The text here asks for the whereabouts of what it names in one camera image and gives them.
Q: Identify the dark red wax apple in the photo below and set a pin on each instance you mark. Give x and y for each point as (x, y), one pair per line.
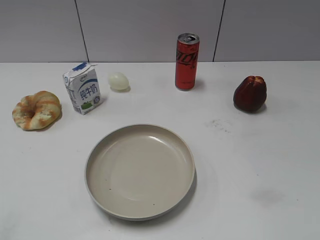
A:
(251, 94)

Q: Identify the striped bagel bread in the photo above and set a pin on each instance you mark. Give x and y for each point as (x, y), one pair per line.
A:
(36, 112)

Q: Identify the beige round plate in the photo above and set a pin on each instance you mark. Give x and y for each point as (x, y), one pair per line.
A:
(139, 172)

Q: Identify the white blue milk carton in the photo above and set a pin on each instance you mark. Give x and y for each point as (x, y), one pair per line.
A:
(81, 83)

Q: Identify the red soda can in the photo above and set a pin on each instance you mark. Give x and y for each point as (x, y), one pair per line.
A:
(187, 51)

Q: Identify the white egg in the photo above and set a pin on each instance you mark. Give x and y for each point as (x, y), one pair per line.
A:
(118, 81)

